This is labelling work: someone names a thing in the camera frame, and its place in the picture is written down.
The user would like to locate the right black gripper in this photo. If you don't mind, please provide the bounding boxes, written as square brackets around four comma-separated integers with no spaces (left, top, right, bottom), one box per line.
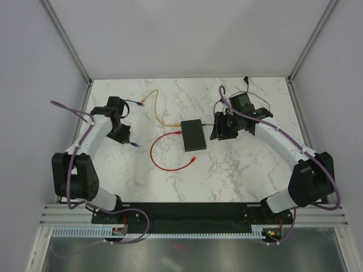
[210,112,242,141]

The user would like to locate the blue ethernet cable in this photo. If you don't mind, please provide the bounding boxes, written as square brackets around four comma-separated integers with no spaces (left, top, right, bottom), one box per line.
[124,99,145,148]

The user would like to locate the black network switch box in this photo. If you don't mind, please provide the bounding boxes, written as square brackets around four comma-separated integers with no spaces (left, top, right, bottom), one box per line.
[181,119,206,152]

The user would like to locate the yellow ethernet cable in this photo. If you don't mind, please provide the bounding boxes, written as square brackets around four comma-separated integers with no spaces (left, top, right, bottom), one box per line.
[141,89,182,128]

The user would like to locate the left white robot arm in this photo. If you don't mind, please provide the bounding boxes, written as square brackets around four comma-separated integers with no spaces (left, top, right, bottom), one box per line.
[52,105,130,223]

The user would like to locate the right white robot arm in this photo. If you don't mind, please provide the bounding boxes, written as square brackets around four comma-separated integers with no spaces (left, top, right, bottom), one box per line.
[210,110,340,223]

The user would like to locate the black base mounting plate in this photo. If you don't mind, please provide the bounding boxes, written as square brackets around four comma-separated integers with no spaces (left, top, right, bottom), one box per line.
[91,202,292,233]

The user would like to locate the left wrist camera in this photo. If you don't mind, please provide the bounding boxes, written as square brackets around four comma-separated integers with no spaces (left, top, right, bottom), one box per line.
[107,96,125,112]

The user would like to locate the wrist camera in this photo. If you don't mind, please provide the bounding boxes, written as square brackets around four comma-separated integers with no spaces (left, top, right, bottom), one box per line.
[229,92,255,112]
[107,96,125,112]

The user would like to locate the red ethernet cable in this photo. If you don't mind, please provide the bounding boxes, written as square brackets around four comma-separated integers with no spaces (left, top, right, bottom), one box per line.
[149,130,199,172]

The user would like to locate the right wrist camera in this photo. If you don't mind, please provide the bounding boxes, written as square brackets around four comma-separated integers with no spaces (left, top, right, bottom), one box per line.
[229,92,255,112]

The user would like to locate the black power cord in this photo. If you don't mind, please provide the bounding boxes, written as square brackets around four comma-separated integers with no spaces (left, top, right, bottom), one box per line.
[201,75,272,126]

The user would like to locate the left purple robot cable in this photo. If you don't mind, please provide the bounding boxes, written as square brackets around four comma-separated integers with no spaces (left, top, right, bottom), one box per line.
[49,100,151,259]

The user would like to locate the aluminium frame rail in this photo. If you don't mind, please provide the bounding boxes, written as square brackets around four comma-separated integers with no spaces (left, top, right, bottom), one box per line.
[40,203,348,227]

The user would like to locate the white slotted cable duct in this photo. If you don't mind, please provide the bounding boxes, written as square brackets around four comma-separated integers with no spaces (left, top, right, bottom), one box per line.
[52,226,282,239]

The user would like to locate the left aluminium corner post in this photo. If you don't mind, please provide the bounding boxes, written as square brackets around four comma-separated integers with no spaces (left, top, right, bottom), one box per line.
[39,0,93,86]

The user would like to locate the aluminium corner post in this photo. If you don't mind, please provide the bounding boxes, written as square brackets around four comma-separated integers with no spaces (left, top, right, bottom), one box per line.
[286,0,341,84]
[39,0,93,86]

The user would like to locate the right aluminium corner post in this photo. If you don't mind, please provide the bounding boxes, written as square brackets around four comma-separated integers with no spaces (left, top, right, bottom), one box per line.
[286,0,341,84]

